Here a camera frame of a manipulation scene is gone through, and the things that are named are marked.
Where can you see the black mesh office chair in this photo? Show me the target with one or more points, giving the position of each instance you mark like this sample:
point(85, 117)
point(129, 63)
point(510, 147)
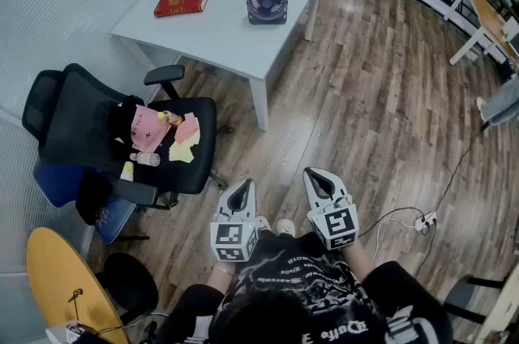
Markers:
point(81, 111)

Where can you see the clear plastic bottle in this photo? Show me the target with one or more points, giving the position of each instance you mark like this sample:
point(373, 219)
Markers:
point(145, 158)

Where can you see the white square table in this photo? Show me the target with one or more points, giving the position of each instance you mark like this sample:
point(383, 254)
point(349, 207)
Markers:
point(227, 38)

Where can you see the person's right shoe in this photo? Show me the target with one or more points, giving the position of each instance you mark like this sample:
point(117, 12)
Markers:
point(286, 226)

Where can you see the yellow paper sheets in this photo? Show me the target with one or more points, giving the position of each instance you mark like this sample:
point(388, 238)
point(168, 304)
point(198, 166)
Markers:
point(182, 151)

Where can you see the purple small desk fan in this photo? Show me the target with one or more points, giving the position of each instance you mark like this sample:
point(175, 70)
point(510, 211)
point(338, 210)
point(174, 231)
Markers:
point(267, 7)

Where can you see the red hardcover book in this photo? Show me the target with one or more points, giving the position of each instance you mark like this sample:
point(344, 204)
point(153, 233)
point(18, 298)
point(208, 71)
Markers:
point(180, 2)

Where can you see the wooden table with white legs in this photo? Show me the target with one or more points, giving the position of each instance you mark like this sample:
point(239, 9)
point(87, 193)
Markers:
point(484, 15)

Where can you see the blue chair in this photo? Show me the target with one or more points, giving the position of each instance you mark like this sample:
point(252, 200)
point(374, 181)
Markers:
point(57, 182)

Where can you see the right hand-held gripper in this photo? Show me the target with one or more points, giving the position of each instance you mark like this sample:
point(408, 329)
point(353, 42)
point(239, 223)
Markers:
point(338, 226)

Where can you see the white power strip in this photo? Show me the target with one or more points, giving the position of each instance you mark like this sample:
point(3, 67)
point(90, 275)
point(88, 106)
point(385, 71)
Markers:
point(425, 220)

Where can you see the pink paper sheets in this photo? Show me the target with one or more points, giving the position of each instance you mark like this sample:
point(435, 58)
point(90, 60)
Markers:
point(187, 129)

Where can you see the person's shoe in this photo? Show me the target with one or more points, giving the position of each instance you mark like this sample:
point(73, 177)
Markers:
point(262, 223)
point(286, 226)

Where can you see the black garment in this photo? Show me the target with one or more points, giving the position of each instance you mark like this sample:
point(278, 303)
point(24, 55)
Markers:
point(121, 119)

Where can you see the person's left shoe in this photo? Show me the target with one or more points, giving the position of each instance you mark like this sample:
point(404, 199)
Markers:
point(262, 223)

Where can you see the yellow round table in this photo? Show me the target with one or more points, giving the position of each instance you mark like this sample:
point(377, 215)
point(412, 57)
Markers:
point(61, 273)

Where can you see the black bag purple print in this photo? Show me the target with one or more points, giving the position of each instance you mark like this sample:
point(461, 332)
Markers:
point(93, 196)

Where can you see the amber drink bottle yellow cap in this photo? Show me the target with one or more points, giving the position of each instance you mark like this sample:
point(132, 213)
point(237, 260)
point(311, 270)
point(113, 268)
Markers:
point(170, 118)

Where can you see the person's left forearm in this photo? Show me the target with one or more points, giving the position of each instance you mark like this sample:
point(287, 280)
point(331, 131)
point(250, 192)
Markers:
point(222, 281)

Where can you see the person's black printed t-shirt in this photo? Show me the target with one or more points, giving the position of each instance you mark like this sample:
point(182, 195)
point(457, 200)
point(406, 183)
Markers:
point(308, 273)

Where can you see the person's right forearm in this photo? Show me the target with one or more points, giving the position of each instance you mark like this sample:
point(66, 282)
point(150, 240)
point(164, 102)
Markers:
point(361, 261)

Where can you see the black round stool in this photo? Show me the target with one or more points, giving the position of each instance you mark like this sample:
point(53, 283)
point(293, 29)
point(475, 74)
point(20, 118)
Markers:
point(129, 285)

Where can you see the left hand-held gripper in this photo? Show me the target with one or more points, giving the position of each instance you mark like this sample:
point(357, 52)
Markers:
point(232, 239)

